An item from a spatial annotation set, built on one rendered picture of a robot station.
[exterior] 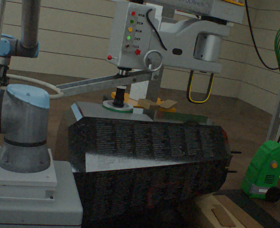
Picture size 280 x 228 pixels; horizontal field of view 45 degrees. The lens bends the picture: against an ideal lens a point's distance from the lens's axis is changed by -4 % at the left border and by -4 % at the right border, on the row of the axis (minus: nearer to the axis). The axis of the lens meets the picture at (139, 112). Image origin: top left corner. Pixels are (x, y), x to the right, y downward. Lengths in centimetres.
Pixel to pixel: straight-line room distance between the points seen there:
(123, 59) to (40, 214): 135
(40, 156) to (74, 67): 717
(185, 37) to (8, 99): 157
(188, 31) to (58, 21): 595
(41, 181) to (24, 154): 11
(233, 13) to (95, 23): 591
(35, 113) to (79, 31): 714
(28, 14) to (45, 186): 81
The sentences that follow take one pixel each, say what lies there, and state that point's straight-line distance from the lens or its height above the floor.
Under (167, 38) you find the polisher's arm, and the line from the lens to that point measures 241.
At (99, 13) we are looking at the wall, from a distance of 833.
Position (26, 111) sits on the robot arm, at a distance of 117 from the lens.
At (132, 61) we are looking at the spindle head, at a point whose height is 121.
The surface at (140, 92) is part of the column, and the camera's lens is 317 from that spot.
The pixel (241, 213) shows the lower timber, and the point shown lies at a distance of 311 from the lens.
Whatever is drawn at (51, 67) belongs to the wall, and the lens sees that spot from 831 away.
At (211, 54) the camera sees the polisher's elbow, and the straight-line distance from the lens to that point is 265.
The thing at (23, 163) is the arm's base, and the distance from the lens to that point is 121.
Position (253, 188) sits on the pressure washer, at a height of 12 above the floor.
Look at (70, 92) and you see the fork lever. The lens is 225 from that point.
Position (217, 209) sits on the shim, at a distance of 275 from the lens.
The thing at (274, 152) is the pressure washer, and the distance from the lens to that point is 360.
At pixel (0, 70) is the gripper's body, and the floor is 109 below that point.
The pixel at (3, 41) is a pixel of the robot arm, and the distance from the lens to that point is 186.
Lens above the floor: 146
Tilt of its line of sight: 14 degrees down
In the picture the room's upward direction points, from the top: 11 degrees clockwise
